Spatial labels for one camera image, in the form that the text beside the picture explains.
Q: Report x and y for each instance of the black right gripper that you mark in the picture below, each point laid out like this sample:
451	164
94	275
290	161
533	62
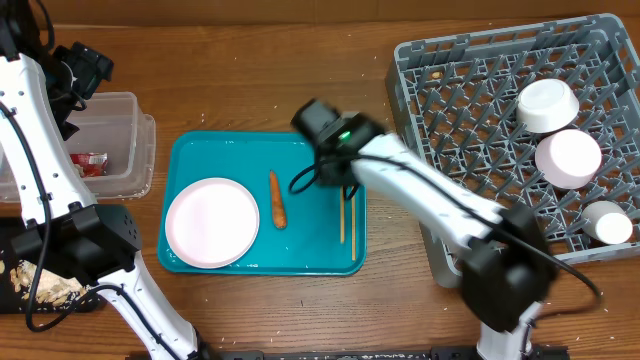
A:
326	175

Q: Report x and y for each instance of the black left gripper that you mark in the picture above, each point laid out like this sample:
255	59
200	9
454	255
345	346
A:
91	68

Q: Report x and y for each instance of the red snack wrapper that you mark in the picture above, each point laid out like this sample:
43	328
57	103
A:
94	164

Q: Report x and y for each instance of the white napkin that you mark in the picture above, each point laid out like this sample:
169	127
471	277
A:
80	170

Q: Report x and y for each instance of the large white round plate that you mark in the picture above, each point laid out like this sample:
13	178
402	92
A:
212	223

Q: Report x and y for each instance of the grey dish rack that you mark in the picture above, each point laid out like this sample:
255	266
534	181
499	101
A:
454	101

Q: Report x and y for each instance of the pale green bowl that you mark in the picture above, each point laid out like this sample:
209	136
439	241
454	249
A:
546	105

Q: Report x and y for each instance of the rice and food scraps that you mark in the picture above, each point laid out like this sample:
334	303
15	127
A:
52	289

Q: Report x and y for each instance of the small white round plate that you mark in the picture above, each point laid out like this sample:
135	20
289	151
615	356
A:
568	159

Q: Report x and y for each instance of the white upside-down cup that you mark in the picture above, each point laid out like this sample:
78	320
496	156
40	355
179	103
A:
607	223

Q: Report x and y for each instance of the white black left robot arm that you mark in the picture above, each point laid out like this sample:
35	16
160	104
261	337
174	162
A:
66	231

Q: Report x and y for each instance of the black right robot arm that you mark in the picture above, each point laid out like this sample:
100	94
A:
507	267

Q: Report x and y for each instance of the black waste tray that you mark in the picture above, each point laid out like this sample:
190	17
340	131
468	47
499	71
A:
9	228

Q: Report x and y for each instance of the orange carrot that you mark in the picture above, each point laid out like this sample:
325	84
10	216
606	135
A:
278	211

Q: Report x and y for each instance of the clear plastic bin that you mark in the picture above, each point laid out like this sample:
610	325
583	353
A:
114	124

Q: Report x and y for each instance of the teal plastic tray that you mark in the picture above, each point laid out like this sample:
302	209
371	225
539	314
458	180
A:
310	244

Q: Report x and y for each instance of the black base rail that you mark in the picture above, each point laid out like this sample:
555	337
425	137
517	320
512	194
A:
350	355

